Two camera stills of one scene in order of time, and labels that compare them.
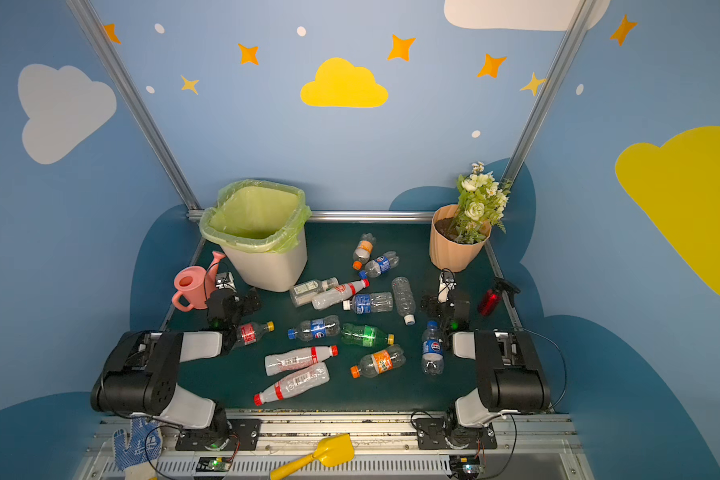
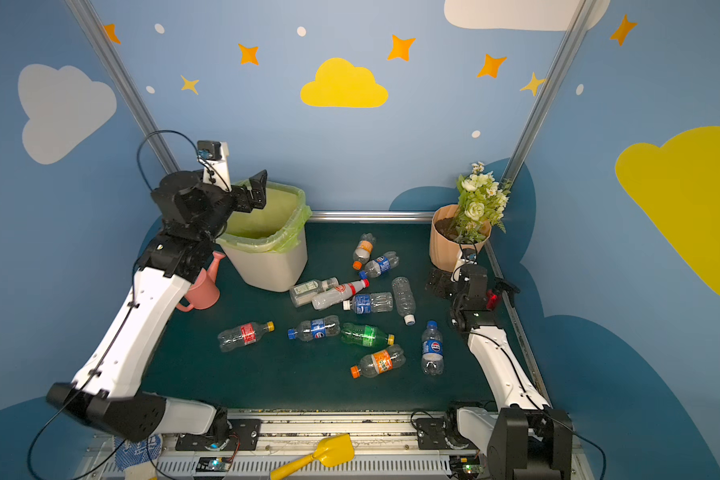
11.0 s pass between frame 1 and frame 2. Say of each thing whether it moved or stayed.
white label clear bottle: stayed
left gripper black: moved
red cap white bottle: stayed
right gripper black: moved
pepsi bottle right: stayed
